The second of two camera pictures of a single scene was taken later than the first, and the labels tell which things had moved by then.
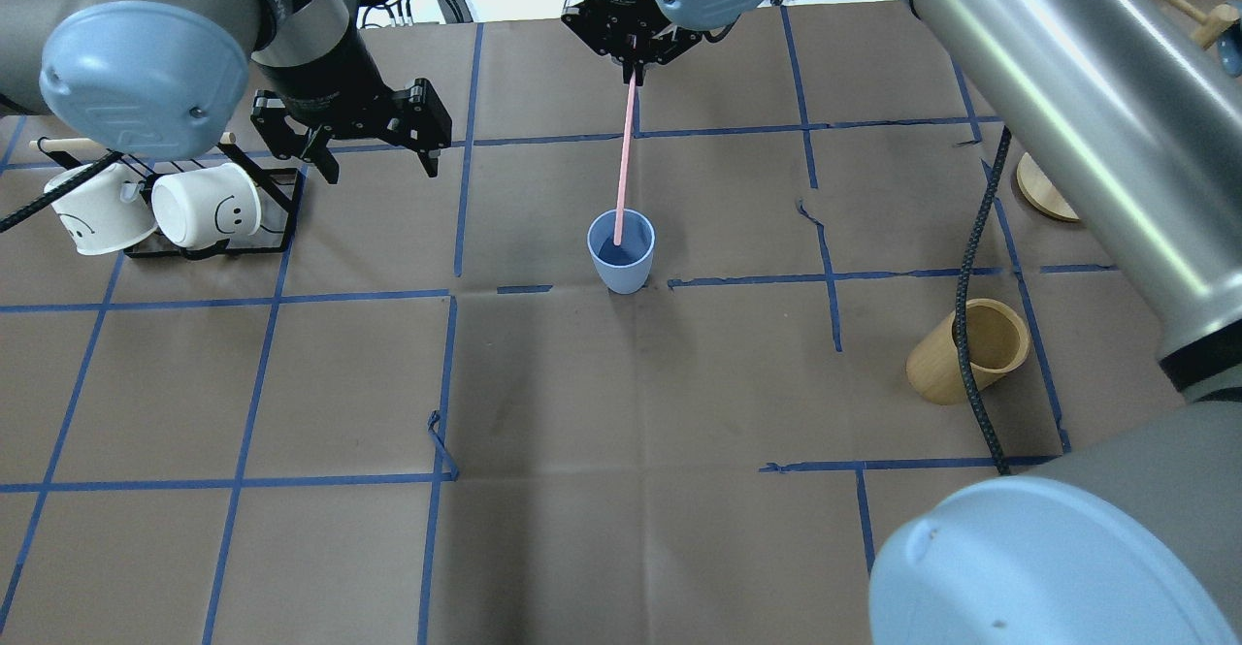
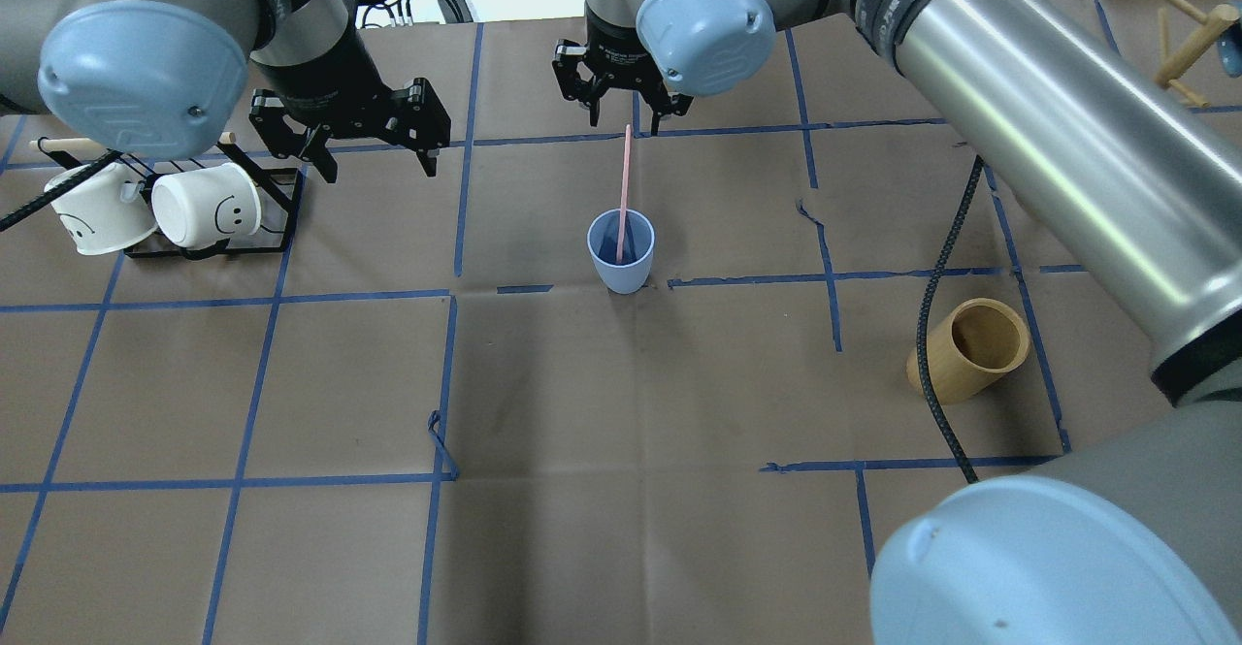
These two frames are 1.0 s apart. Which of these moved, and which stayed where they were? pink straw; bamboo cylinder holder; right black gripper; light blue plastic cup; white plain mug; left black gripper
Moved: pink straw; right black gripper
Stayed: left black gripper; white plain mug; light blue plastic cup; bamboo cylinder holder
